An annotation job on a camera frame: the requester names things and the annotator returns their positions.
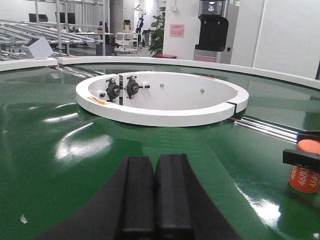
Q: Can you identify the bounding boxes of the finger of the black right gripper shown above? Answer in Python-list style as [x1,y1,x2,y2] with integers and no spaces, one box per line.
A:
[296,130,320,142]
[282,148,320,172]

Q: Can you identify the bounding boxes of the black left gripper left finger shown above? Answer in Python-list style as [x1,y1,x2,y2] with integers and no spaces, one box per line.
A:
[36,156,155,240]

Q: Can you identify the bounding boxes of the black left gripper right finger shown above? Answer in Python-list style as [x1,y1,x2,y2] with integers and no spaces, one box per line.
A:
[155,154,241,240]

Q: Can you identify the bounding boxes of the green conveyor belt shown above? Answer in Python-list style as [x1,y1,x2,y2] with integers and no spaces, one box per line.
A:
[0,67,320,240]

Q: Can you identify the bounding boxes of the black bearing block left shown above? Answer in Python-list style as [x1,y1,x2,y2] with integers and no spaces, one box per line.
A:
[105,78,121,102]

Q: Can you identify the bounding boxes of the black bearing block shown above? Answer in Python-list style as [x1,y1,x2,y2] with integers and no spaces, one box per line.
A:
[123,75,151,99]
[105,78,121,102]

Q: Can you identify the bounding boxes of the black bearing block right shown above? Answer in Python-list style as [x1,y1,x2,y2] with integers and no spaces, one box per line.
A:
[123,75,151,99]

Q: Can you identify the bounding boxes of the black water dispenser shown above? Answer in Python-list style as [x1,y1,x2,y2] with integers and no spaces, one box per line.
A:
[193,0,240,64]

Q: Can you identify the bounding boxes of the green potted plant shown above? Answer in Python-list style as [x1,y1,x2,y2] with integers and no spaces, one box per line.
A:
[148,6,166,57]

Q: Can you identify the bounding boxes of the white inner conveyor ring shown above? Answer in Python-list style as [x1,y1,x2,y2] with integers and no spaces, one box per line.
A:
[75,71,250,128]

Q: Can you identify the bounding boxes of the pink wall notice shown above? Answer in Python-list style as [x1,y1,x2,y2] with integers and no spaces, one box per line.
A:
[169,24,185,38]

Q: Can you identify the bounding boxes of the white round conveyor frame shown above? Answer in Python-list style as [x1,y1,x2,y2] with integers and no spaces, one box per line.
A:
[0,56,320,90]

